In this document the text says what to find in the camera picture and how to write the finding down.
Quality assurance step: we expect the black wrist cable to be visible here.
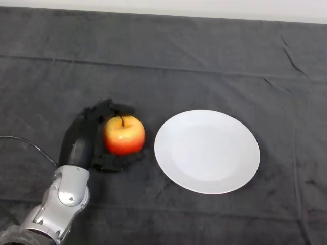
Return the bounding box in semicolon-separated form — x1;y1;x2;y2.
0;136;58;167

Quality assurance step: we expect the red yellow apple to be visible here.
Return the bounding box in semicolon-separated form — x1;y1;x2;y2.
103;115;146;156

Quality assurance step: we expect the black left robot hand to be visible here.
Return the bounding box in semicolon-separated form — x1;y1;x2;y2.
59;99;144;174

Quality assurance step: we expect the white round plate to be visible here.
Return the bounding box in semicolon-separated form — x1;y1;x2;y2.
154;109;261;195

